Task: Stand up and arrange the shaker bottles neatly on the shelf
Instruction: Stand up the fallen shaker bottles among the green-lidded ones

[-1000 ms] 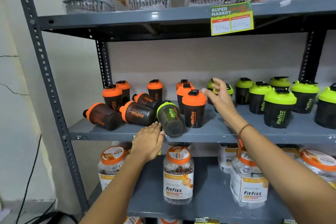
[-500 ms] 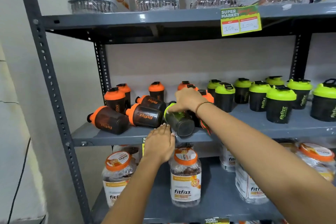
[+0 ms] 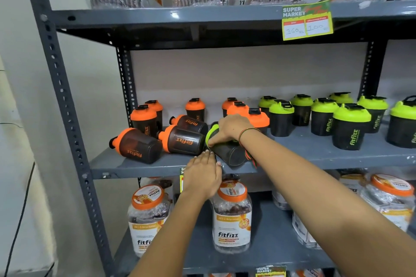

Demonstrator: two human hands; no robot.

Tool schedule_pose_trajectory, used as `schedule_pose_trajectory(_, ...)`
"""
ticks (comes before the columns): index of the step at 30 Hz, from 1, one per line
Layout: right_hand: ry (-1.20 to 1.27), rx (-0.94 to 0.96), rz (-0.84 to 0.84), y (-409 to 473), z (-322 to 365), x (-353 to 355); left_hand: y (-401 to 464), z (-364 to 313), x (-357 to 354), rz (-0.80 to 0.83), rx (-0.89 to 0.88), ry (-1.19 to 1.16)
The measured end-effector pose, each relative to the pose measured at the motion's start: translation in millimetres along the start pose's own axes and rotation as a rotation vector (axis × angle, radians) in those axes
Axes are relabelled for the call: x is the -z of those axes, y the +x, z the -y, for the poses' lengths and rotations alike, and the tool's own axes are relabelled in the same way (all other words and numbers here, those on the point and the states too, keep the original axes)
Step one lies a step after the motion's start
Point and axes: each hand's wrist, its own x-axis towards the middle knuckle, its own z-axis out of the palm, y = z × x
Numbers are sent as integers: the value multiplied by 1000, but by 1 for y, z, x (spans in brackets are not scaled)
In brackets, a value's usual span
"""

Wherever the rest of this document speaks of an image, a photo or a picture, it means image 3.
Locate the grey metal shelving rack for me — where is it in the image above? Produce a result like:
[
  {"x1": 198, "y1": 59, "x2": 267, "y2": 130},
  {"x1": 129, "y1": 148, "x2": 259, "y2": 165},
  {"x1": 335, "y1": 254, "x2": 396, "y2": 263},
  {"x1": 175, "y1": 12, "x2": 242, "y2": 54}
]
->
[{"x1": 20, "y1": 0, "x2": 416, "y2": 277}]

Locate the person's right forearm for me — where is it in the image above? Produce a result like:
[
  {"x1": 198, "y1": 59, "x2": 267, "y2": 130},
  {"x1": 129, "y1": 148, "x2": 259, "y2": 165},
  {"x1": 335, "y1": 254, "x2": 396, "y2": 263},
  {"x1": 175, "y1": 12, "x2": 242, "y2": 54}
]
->
[{"x1": 239, "y1": 128, "x2": 416, "y2": 277}]

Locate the person's right hand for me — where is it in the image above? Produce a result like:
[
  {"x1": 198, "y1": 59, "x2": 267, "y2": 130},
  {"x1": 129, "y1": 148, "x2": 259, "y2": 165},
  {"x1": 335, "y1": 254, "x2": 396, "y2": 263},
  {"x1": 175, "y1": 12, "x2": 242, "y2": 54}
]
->
[{"x1": 207, "y1": 114, "x2": 255, "y2": 148}]

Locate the black cable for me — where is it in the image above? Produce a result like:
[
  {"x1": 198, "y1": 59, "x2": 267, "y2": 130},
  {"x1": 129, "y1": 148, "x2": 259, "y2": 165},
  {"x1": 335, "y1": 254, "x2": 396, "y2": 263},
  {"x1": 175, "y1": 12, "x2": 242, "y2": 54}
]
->
[{"x1": 3, "y1": 161, "x2": 36, "y2": 277}]

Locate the person's left forearm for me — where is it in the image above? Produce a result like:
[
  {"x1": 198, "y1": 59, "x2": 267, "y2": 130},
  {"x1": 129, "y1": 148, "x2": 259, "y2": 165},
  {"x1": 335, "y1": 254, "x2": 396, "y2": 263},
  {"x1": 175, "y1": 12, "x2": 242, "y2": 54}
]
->
[{"x1": 128, "y1": 191, "x2": 210, "y2": 277}]

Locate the row of green lidded shakers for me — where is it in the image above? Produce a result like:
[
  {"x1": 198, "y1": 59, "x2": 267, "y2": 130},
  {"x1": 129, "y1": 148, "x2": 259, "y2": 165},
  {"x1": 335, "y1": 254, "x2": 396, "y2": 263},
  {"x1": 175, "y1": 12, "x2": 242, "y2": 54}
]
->
[{"x1": 258, "y1": 92, "x2": 416, "y2": 151}]

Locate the group of orange capped jars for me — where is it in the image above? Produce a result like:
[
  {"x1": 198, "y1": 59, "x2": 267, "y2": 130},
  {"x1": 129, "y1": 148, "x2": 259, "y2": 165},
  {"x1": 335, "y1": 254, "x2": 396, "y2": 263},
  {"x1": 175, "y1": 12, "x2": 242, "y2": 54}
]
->
[{"x1": 127, "y1": 170, "x2": 416, "y2": 254}]

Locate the group of orange lidded shakers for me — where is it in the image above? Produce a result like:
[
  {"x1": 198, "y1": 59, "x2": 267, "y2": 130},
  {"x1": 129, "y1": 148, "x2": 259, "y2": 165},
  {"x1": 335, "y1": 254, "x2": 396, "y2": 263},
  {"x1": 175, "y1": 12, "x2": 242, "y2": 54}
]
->
[{"x1": 109, "y1": 97, "x2": 270, "y2": 165}]

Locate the black shaker bottle green cap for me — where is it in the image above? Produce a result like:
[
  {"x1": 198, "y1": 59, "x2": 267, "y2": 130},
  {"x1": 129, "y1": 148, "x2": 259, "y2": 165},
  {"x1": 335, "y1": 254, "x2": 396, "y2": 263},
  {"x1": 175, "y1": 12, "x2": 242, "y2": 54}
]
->
[{"x1": 205, "y1": 122, "x2": 253, "y2": 167}]

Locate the person's left hand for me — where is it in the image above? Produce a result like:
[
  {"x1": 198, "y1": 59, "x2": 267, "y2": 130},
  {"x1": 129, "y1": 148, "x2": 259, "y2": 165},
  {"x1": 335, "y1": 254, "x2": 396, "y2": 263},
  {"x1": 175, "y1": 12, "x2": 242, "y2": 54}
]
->
[{"x1": 182, "y1": 150, "x2": 224, "y2": 201}]

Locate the orange thread wrist bracelet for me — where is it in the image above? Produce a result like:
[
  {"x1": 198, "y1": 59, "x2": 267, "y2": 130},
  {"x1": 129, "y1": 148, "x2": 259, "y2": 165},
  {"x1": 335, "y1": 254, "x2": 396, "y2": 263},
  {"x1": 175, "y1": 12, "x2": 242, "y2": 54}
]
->
[{"x1": 238, "y1": 127, "x2": 260, "y2": 167}]

